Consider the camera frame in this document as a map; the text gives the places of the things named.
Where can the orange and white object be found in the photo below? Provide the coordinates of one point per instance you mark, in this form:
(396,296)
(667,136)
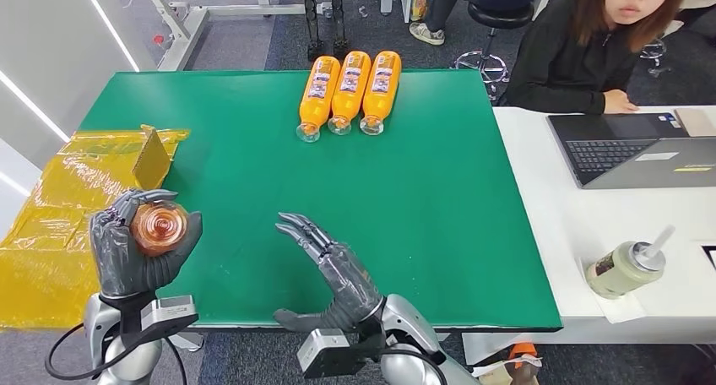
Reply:
(523,351)

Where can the red knob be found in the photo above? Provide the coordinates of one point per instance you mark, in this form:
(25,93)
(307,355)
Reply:
(159,39)

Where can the person's hand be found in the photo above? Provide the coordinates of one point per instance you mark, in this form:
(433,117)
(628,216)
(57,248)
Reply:
(618,103)

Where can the white metal frame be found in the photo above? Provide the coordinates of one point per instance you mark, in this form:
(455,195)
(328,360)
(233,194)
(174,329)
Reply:
(187,27)

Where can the person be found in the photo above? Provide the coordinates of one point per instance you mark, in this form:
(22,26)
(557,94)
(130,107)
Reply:
(447,2)
(559,63)

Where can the yellow plastic-wrapped cardboard box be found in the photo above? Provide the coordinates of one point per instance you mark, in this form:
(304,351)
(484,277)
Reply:
(50,226)

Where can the orange juice bottle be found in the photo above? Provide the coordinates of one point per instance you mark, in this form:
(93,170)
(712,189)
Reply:
(317,91)
(381,86)
(349,86)
(159,227)

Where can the chrome stool base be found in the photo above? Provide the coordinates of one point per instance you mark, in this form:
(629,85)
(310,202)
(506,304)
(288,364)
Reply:
(653,52)

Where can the tan notebook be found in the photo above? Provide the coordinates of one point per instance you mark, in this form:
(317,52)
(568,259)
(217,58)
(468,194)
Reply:
(696,122)

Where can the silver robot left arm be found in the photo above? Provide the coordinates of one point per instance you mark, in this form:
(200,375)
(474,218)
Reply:
(131,360)

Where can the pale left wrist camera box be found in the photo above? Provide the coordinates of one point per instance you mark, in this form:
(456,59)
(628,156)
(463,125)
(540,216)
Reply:
(168,314)

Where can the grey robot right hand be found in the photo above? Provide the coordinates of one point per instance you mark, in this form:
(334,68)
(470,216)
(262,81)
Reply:
(347,284)

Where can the black robot leg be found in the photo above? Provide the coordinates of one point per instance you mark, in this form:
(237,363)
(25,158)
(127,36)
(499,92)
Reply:
(338,16)
(311,19)

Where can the milk tea cup with straw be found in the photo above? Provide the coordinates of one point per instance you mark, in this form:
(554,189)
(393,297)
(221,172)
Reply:
(623,270)

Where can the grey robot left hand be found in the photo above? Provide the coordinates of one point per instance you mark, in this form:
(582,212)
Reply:
(128,270)

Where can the green table mat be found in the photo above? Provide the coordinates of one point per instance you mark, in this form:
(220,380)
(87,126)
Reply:
(335,181)

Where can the white paper napkin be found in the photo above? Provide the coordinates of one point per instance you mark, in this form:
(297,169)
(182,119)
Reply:
(621,310)

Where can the dark grey laptop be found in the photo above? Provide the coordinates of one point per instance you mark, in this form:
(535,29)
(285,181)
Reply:
(615,150)

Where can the black round stool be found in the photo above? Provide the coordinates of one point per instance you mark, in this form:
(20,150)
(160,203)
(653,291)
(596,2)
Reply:
(492,19)

